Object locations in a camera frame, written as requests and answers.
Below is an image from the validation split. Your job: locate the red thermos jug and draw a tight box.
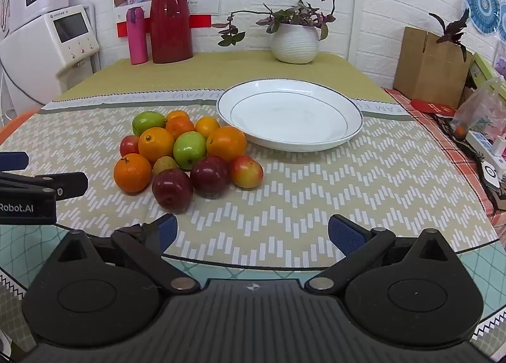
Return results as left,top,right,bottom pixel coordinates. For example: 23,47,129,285
149,0,194,65

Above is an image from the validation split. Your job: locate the dark red apple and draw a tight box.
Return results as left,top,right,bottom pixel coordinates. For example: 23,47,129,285
190,156,230,200
152,168,194,210

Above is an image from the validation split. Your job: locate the white water dispenser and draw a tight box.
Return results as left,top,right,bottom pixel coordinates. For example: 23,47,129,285
0,3,100,111

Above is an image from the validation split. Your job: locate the white round device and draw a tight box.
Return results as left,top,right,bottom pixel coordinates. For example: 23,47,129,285
479,160,500,190

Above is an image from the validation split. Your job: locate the yellow-green table mat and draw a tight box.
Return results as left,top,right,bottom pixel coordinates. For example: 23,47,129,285
52,50,397,105

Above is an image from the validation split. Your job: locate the white power strip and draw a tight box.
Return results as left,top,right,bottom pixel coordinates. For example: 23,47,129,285
466,130,506,168

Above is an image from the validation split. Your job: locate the pink bottle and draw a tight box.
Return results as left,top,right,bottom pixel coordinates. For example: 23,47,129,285
126,6,150,66

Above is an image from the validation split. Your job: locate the small yellow-green fruit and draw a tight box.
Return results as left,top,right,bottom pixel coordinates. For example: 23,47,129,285
153,156,180,176

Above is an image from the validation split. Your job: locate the purple plant in white pot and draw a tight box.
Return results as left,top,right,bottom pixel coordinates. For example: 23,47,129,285
211,0,337,64

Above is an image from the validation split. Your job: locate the white round plate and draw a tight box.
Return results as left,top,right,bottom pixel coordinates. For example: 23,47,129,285
216,79,363,153

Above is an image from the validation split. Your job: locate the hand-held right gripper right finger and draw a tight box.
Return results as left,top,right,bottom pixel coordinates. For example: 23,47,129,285
304,214,459,296

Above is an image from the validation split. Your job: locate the large orange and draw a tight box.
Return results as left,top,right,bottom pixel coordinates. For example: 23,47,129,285
206,126,248,163
138,127,176,163

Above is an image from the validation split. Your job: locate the medium blue round wall decoration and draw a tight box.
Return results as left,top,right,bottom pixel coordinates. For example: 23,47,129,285
496,2,506,41

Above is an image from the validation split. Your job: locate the red and yellow apple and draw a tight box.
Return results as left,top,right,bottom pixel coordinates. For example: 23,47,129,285
230,156,264,190

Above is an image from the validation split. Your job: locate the large blue round wall decoration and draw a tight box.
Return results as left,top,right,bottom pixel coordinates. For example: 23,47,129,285
464,0,497,35

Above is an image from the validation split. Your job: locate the dark purple plant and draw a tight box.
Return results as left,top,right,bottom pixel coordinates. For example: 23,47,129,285
429,8,472,63

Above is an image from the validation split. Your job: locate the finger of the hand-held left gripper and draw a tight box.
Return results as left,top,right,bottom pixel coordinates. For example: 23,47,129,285
0,151,31,171
0,172,89,201

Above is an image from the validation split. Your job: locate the beige chevron tablecloth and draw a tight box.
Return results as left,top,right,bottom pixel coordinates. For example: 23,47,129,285
0,99,501,269

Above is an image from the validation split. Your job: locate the clear plastic bag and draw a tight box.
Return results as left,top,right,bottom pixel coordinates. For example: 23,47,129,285
452,77,505,139

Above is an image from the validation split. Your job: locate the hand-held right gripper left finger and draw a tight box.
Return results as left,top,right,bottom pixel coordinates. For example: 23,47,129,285
49,213,201,296

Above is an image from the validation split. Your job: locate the teal checked cloth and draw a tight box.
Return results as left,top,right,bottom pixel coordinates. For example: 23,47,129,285
0,224,506,363

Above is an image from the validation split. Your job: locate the large cardboard box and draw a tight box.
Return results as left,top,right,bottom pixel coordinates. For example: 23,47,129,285
393,26,476,110

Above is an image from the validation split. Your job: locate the small red apple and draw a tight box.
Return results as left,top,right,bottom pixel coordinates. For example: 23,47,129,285
120,135,140,157

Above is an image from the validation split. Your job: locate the green apple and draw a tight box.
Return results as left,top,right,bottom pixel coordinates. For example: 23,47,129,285
173,131,208,171
132,111,167,137

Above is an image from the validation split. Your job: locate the red envelope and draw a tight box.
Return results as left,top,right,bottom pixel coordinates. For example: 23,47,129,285
410,98,458,116

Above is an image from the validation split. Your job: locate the tangerine with stem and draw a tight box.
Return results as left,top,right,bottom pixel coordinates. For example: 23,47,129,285
114,153,153,194

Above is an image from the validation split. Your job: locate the green box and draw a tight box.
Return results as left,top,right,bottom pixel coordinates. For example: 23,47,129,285
468,52,506,91

